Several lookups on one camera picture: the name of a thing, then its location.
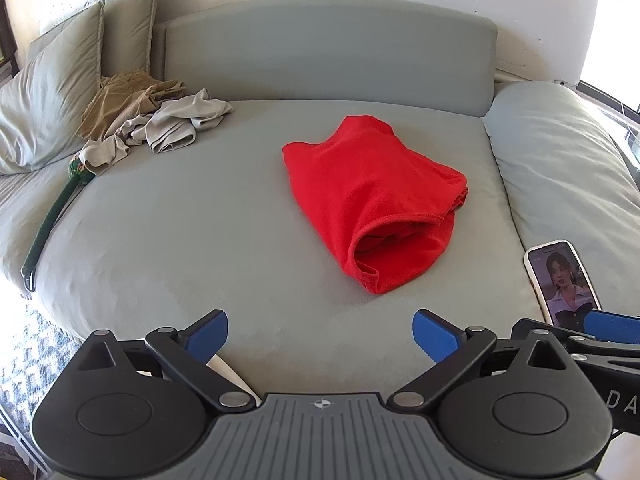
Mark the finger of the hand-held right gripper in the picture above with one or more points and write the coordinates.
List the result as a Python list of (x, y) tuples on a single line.
[(614, 321)]

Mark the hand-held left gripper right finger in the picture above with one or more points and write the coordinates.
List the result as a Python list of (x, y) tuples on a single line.
[(432, 332)]

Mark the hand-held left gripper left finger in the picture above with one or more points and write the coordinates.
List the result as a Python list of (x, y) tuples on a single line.
[(212, 329)]

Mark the red shirt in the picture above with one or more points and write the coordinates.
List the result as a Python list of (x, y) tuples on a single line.
[(372, 200)]

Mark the white plastic object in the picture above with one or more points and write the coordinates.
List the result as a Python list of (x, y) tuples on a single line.
[(232, 375)]

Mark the smartphone with white case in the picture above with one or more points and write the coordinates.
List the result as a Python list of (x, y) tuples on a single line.
[(562, 280)]

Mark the grey bed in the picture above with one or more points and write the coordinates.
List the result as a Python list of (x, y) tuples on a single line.
[(200, 230)]

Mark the patterned grey rug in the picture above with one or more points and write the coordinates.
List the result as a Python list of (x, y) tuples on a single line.
[(35, 360)]

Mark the light grey garment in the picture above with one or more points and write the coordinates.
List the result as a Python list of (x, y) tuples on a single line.
[(172, 122)]

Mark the tan garment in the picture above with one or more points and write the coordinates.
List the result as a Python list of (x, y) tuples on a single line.
[(120, 102)]

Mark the grey-green pillow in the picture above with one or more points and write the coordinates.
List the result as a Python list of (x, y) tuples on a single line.
[(42, 105)]

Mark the bright window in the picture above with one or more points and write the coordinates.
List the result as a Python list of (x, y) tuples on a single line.
[(617, 35)]

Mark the grey padded headboard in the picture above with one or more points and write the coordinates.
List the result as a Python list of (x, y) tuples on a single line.
[(325, 55)]

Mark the olive square cushion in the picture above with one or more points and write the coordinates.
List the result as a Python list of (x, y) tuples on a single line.
[(131, 30), (75, 30)]

